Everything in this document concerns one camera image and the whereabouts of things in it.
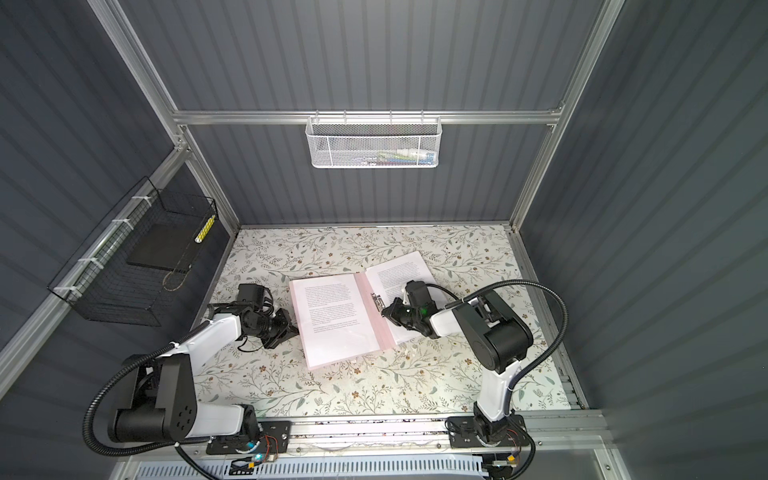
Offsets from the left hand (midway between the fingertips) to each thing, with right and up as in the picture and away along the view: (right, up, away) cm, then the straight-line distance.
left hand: (299, 330), depth 89 cm
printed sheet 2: (+27, +13, +14) cm, 33 cm away
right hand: (+26, +3, +7) cm, 27 cm away
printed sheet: (+10, +3, +2) cm, 11 cm away
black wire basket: (-37, +20, -16) cm, 45 cm away
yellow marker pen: (-24, +29, -7) cm, 39 cm away
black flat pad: (-30, +25, -15) cm, 41 cm away
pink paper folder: (+25, -1, +3) cm, 25 cm away
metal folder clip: (+23, +7, +10) cm, 26 cm away
